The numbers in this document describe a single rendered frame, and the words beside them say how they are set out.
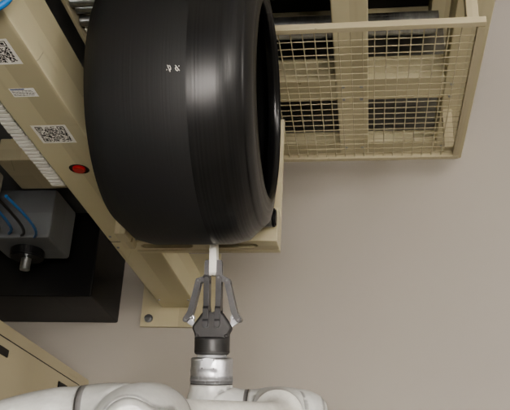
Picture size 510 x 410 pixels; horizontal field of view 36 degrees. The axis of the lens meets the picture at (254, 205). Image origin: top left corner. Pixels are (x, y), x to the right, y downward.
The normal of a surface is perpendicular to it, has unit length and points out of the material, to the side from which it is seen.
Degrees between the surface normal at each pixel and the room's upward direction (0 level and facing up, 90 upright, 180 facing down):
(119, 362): 0
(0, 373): 90
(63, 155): 90
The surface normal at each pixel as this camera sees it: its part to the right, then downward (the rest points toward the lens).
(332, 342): -0.13, -0.42
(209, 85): 0.13, 0.03
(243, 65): 0.56, -0.08
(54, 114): -0.05, 0.91
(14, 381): 0.99, -0.01
